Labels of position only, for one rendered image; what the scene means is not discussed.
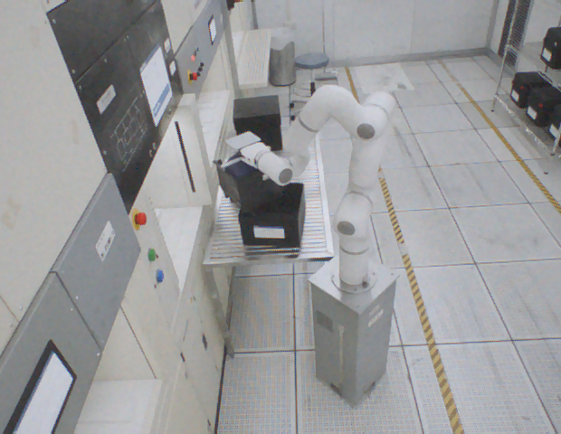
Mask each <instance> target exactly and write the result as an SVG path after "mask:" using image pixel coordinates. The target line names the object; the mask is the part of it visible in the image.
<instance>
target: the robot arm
mask: <svg viewBox="0 0 561 434"><path fill-rule="evenodd" d="M394 114H395V100H394V99H393V97H392V96H390V95H389V94H388V93H385V92H382V91H378V92H375V93H372V94H371V95H368V96H367V97H366V99H365V101H364V102H363V104H362V105H360V104H358V103H357V102H356V100H355V99H354V97H353V95H352V94H351V93H350V92H349V91H348V90H345V89H343V88H341V87H339V86H334V85H327V86H321V87H320V88H318V89H317V90H316V91H315V92H314V93H313V95H312V96H311V98H310V99H309V101H308V102H307V104H306V105H305V107H304V108H303V109H302V111H301V112H300V113H299V115H298V116H297V118H296V119H295V121H294V122H293V124H292V125H291V127H290V128H289V130H288V131H287V133H286V135H285V136H284V138H283V146H284V148H285V149H286V150H287V151H289V152H291V153H292V154H294V156H293V157H291V158H280V157H278V156H276V155H274V154H273V153H272V152H271V151H270V150H269V149H268V148H267V147H266V146H265V145H264V143H254V144H252V145H249V146H247V147H243V148H241V149H238V152H237V153H236V154H235V155H236V157H241V158H242V160H243V162H244V163H246V164H248V165H250V166H253V167H255V168H256V169H260V170H261V171H262V172H264V173H265V174H266V175H267V176H269V177H270V178H271V179H272V180H273V181H274V182H276V183H277V184H279V185H285V184H287V183H289V182H290V181H291V179H292V178H293V177H295V176H298V175H300V174H301V173H302V172H303V171H304V169H305V168H307V166H308V165H309V162H310V152H309V149H308V145H309V144H310V142H311V141H312V140H313V139H314V137H315V136H316V135H317V134H318V132H319V131H320V130H321V129H322V128H323V127H324V126H325V124H326V123H327V122H328V120H329V119H330V118H335V119H336V120H337V121H338V122H339V123H340V124H341V125H342V126H343V127H344V129H345V130H346V131H347V132H348V133H349V134H350V135H351V136H353V137H354V138H355V140H356V141H355V144H354V148H353V152H352V156H351V161H350V167H349V182H348V186H347V190H346V192H345V195H344V197H343V199H342V201H341V202H340V204H339V206H338V208H337V210H336V213H335V216H334V220H333V228H334V231H335V232H336V233H337V234H338V235H339V263H338V264H337V265H336V266H335V267H334V268H333V270H332V272H331V279H332V282H333V284H334V285H335V286H336V287H337V288H338V289H340V290H341V291H343V292H346V293H349V294H360V293H364V292H367V291H368V290H369V289H370V288H372V287H373V286H374V284H375V283H376V272H375V270H374V269H373V268H372V267H371V266H370V265H369V264H368V259H369V242H370V237H369V233H368V231H367V229H366V224H367V221H368V218H369V216H370V213H371V212H372V210H373V207H374V204H375V201H376V177H377V173H378V168H379V165H380V161H381V157H382V154H383V151H384V148H385V142H386V140H387V137H388V134H389V130H390V127H391V125H392V121H393V118H394Z"/></svg>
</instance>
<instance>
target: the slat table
mask: <svg viewBox="0 0 561 434"><path fill-rule="evenodd" d="M290 127H291V126H287V127H281V133H283V134H281V137H282V146H283V138H284V136H285V135H286V133H287V131H288V130H289V128H290ZM311 142H312V143H310V144H309V145H308V149H312V150H309V152H310V159H315V160H310V162H315V163H309V165H308V166H307V168H305V169H304V170H305V171H303V172H302V173H306V174H300V175H298V176H296V177H293V178H292V179H291V181H290V183H299V182H306V183H304V184H311V185H304V186H305V191H312V192H305V194H306V195H305V200H306V201H314V202H306V204H312V205H306V208H311V209H306V215H313V216H305V219H316V220H305V221H304V223H306V224H304V227H311V228H303V233H302V235H312V234H321V235H312V236H302V238H301V244H300V246H299V247H282V246H273V247H259V248H243V249H240V248H242V247H258V245H243V244H240V243H242V240H241V238H242V236H241V231H240V225H239V222H238V221H231V220H238V217H230V216H237V215H238V213H231V212H239V211H240V210H233V209H240V207H239V206H235V205H237V204H236V203H234V202H230V198H229V197H228V198H226V199H225V197H224V194H223V191H222V190H221V188H220V185H218V189H217V194H216V198H215V203H214V210H213V215H212V220H211V224H210V229H209V233H208V237H207V242H206V246H205V251H204V253H205V255H204V263H203V265H204V270H205V274H206V277H207V280H208V284H209V287H210V290H211V293H212V292H215V293H216V296H217V298H213V300H214V305H215V308H216V312H217V315H218V318H219V322H220V325H221V328H222V331H223V338H224V341H225V343H226V347H227V351H228V354H229V355H230V357H231V358H232V359H233V358H234V357H235V355H234V351H233V346H232V342H231V338H230V335H229V331H228V325H229V317H230V310H231V304H232V295H233V282H234V274H235V267H238V266H254V265H270V264H286V263H302V262H318V261H324V266H325V265H326V264H327V263H328V262H330V261H331V260H332V259H333V258H335V255H334V248H333V240H332V233H331V226H330V219H329V211H328V198H327V191H326V184H325V176H324V170H323V163H322V156H321V149H320V142H319V133H318V134H317V135H316V136H315V137H314V140H312V141H311ZM312 146H314V147H312ZM283 151H287V150H286V149H285V148H284V146H283V150H281V151H273V152H275V154H276V155H277V156H282V157H281V158H291V157H292V156H294V154H292V153H291V152H289V151H288V152H283ZM237 152H238V150H234V149H233V148H232V147H230V146H229V145H228V144H227V147H226V151H225V156H224V161H223V164H225V163H226V162H227V160H228V159H229V158H230V157H231V156H233V155H235V154H236V153H237ZM280 154H284V155H280ZM314 154H315V155H314ZM313 156H315V157H313ZM311 167H315V168H311ZM311 169H315V170H311ZM313 172H316V173H313ZM303 175H310V176H303ZM307 178H314V179H307ZM294 179H296V180H294ZM300 179H301V180H300ZM311 181H316V182H311ZM310 187H316V188H310ZM312 193H316V194H312ZM320 196H321V198H320ZM308 197H317V198H308ZM223 200H226V201H223ZM321 204H322V205H321ZM222 206H232V207H222ZM314 207H317V208H314ZM321 207H322V208H321ZM221 210H229V211H221ZM314 211H317V212H314ZM220 213H227V214H220ZM322 213H323V215H322ZM316 214H319V215H316ZM219 217H227V218H219ZM318 218H319V219H318ZM219 221H228V222H219ZM308 222H320V223H308ZM323 222H324V223H323ZM233 223H238V224H233ZM218 224H230V225H218ZM312 226H320V227H312ZM235 227H237V228H235ZM221 228H233V229H221ZM217 229H219V230H217ZM324 229H325V230H324ZM319 230H321V231H319ZM226 231H236V232H226ZM217 232H223V233H217ZM231 235H236V236H231ZM216 236H230V237H216ZM325 237H326V239H325ZM306 239H322V240H307V241H303V240H306ZM224 240H235V241H224ZM319 242H322V243H320V244H304V245H302V244H303V243H319ZM232 243H235V244H232ZM217 244H232V245H217ZM214 245H217V246H214ZM326 246H327V247H326ZM317 247H322V248H317ZM227 248H234V249H228V250H213V249H227ZM303 248H317V249H303ZM286 249H298V250H286ZM256 250H272V251H256ZM240 251H256V252H241V253H239V252H240ZM317 251H323V252H320V253H305V254H303V252H317ZM225 252H233V253H225ZM213 253H225V254H213ZM285 253H298V254H290V255H273V256H258V257H242V258H238V257H239V256H254V255H270V254H285ZM222 257H233V258H227V259H212V258H222ZM221 267H232V273H231V280H230V286H229V293H228V300H227V306H226V313H225V317H224V313H223V308H222V304H221V301H220V298H219V295H218V291H217V287H216V284H215V280H214V274H213V271H212V268H221Z"/></svg>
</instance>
